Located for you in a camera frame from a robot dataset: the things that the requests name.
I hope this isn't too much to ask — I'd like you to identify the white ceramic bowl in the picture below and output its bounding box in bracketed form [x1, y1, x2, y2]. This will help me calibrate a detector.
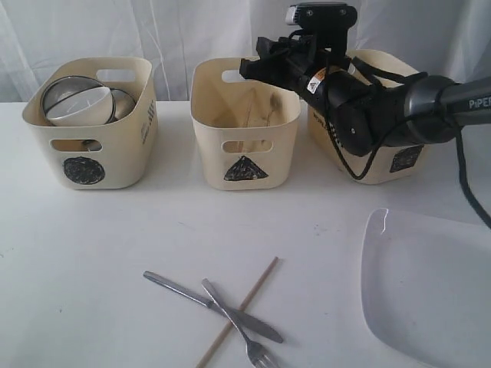
[45, 87, 114, 127]

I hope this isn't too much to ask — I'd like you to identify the steel mug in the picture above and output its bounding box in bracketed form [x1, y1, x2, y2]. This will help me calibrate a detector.
[81, 140, 102, 152]
[110, 88, 136, 122]

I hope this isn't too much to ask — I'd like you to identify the wooden chopstick short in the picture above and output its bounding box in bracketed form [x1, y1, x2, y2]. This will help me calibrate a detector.
[196, 256, 279, 368]

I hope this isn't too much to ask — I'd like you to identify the stainless steel bowl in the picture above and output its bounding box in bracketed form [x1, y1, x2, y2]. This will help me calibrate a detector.
[41, 76, 108, 119]

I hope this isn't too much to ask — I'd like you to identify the white square plate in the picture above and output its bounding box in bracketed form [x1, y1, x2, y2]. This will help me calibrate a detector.
[361, 208, 490, 367]

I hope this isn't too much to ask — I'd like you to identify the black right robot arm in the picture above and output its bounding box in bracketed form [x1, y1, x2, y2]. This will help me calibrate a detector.
[239, 34, 490, 156]

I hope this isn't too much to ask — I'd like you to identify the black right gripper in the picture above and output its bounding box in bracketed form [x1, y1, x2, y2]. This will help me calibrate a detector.
[239, 36, 385, 156]

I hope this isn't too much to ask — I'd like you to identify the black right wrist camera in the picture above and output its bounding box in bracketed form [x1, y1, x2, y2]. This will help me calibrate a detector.
[285, 2, 358, 55]

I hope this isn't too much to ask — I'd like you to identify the cream bin circle mark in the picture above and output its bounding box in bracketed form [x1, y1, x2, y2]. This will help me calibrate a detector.
[22, 57, 158, 190]

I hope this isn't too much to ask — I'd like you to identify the wooden chopstick long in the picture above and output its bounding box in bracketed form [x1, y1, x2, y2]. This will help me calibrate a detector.
[237, 89, 256, 153]

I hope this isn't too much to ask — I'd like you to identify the cream bin square mark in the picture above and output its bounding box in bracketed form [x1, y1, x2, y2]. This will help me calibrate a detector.
[307, 49, 429, 185]

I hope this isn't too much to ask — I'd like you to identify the cream bin triangle mark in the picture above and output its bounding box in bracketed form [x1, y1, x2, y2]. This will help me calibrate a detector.
[190, 57, 302, 190]

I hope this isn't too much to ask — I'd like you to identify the steel table knife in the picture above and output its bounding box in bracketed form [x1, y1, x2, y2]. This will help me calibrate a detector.
[143, 271, 284, 343]

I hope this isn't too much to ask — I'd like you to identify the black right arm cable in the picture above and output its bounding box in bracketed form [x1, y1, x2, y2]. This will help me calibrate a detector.
[285, 34, 491, 231]

